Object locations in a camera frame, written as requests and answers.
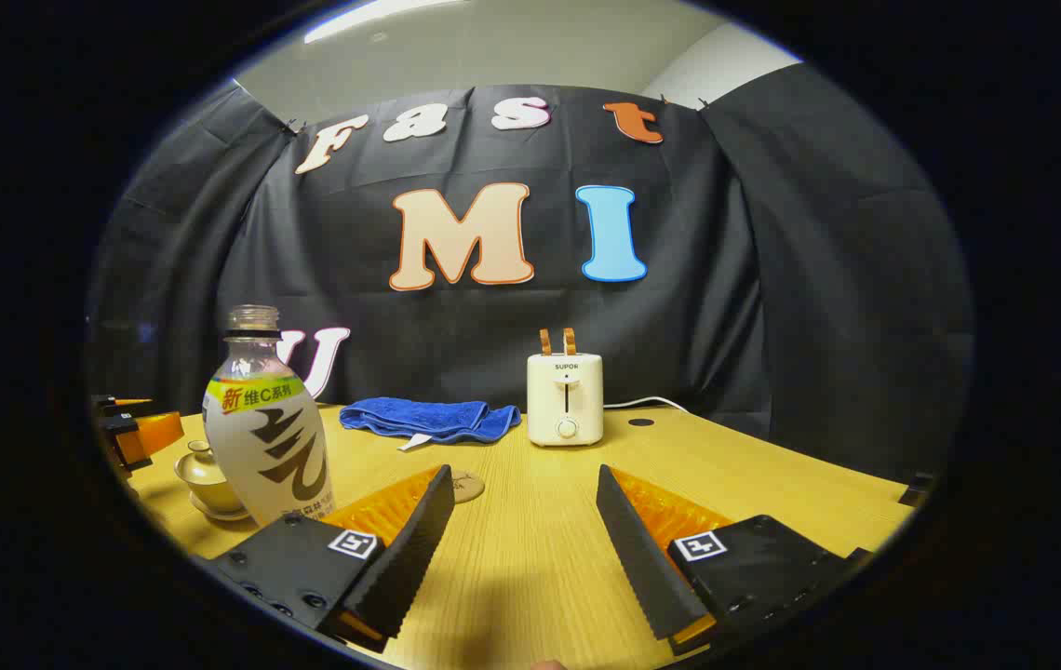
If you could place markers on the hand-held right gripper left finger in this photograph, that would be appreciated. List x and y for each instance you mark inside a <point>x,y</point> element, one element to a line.
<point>414,549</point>

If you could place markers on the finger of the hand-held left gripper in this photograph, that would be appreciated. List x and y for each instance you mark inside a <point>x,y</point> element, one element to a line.
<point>121,406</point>
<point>154,437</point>

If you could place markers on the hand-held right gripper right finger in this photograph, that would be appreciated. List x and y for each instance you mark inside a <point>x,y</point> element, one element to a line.
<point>642,558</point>

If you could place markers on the yellow ceramic teacup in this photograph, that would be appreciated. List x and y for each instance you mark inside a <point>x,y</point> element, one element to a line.
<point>205,490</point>

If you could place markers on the round cork coaster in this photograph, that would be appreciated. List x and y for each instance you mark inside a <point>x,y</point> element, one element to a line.
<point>471,486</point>

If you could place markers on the water bottle with white label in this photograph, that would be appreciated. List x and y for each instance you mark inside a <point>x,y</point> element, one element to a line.
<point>261,437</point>

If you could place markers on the yellow ceramic saucer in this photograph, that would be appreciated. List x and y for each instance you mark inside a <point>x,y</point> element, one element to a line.
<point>214,513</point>

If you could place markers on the blue folded towel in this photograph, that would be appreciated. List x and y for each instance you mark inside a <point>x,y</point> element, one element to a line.
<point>428,417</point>

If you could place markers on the white toaster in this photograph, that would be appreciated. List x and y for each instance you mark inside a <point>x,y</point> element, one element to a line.
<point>566,400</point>

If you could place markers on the toast slice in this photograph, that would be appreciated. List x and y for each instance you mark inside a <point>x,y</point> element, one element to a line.
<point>570,341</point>
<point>545,341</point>

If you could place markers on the black backdrop cloth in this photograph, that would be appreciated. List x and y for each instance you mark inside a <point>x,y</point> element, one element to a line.
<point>726,307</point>

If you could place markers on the ceiling light strip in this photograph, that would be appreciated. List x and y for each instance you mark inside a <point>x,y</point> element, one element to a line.
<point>372,17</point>

